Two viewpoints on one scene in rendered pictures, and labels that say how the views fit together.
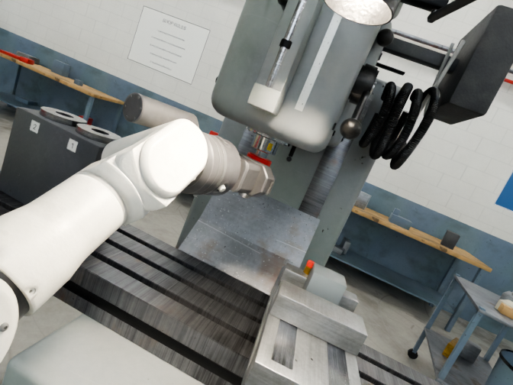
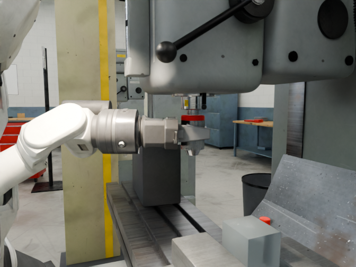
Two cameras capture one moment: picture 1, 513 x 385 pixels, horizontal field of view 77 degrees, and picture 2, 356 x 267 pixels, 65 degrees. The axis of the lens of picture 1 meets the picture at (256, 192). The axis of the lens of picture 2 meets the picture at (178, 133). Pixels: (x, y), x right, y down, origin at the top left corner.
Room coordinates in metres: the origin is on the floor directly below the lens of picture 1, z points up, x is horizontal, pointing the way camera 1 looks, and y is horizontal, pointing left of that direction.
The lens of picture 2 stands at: (0.29, -0.44, 1.29)
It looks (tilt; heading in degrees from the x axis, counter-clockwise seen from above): 6 degrees down; 60
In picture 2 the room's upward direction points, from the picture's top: straight up
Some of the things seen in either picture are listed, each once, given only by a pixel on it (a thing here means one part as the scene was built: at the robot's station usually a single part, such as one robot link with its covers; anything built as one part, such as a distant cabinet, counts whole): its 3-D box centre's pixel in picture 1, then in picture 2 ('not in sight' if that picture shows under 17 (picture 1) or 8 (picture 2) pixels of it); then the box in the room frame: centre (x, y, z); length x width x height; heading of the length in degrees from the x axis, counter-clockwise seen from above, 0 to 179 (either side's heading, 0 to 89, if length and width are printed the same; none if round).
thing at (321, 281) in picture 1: (323, 288); (249, 246); (0.55, -0.18, 1.10); 0.06 x 0.05 x 0.06; 83
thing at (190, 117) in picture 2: (259, 159); (193, 117); (0.59, 0.02, 1.26); 0.05 x 0.05 x 0.01
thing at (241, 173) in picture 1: (223, 169); (147, 133); (0.51, 0.06, 1.23); 0.13 x 0.12 x 0.10; 61
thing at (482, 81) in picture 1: (474, 73); not in sight; (0.82, -0.36, 1.62); 0.20 x 0.09 x 0.21; 170
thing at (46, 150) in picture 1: (69, 166); (154, 165); (0.68, 0.40, 1.08); 0.22 x 0.12 x 0.20; 77
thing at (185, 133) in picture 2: not in sight; (193, 133); (0.57, -0.01, 1.23); 0.06 x 0.02 x 0.03; 151
